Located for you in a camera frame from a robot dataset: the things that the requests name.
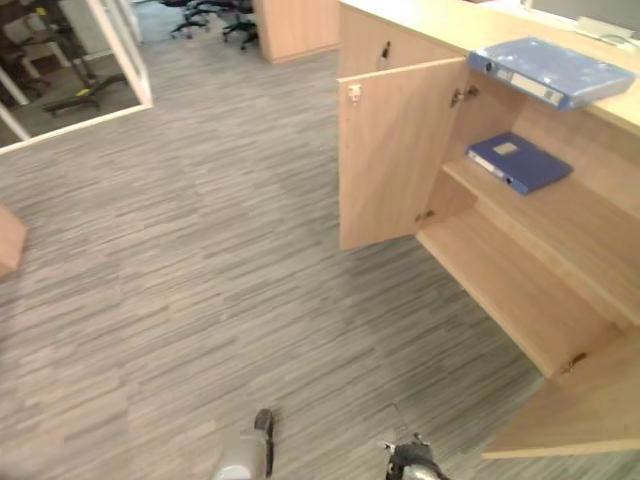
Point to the wooden cabinet shelf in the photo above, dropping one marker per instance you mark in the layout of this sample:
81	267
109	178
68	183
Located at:
565	220

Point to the dark blue folder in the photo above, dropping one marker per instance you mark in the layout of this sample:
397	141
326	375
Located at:
522	162

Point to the black stand with base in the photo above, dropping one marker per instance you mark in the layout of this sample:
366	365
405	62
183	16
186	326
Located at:
82	95

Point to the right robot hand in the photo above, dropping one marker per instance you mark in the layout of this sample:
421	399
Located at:
412	457

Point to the white small table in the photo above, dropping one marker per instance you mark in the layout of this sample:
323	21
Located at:
47	55

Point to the plain wooden cabinet door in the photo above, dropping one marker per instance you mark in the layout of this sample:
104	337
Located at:
575	415

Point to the black office chair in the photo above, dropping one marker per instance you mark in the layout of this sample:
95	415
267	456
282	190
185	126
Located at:
192	17
240	25

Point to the white door latch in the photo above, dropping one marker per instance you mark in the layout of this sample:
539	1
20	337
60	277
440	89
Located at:
354	94

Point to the wooden cabinet door with latch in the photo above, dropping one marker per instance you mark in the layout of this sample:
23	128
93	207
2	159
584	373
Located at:
395	160

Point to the white framed glass partition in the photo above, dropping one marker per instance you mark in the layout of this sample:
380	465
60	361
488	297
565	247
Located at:
131	60

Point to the tall light wood cabinet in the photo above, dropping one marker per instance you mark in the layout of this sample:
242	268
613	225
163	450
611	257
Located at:
295	30

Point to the metal door hinge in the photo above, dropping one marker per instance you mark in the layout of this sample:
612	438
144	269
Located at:
574	362
425	216
462	96

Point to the key in cabinet lock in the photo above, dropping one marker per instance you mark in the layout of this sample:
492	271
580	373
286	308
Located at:
384	55

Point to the light wood office cabinet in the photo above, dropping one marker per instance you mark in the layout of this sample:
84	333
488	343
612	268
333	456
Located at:
550	285

